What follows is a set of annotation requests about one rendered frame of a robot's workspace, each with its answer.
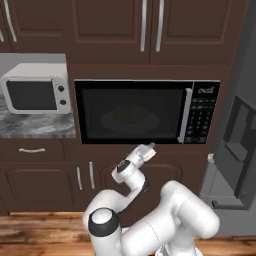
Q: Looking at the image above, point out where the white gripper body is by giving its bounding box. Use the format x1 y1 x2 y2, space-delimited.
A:
135 142 158 162

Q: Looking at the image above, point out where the black built-in microwave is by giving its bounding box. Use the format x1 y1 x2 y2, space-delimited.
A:
73 78 222 146

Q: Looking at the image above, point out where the black microwave door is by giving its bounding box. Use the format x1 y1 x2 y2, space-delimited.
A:
74 80 194 145

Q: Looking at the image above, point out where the grey fridge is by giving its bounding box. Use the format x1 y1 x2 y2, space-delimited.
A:
198 0 256 238

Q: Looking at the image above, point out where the brown base cupboard door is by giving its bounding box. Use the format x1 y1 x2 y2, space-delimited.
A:
85 156 205 216
0 162 87 213

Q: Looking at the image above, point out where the dark round plate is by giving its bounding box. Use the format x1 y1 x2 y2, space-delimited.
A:
99 103 160 135

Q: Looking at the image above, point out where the brown drawer front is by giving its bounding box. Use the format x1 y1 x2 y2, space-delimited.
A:
0 138 67 163

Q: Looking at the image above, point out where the white toaster oven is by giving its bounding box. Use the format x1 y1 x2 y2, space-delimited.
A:
0 62 73 116

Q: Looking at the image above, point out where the silver microwave door handle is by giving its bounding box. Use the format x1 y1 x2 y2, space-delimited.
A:
177 87 194 145

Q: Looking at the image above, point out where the silver drawer handle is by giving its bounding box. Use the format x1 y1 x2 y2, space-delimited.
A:
18 147 47 155

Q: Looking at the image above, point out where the brown wall cupboard door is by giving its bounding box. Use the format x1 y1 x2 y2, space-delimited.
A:
65 0 151 65
149 0 250 66
0 0 68 55

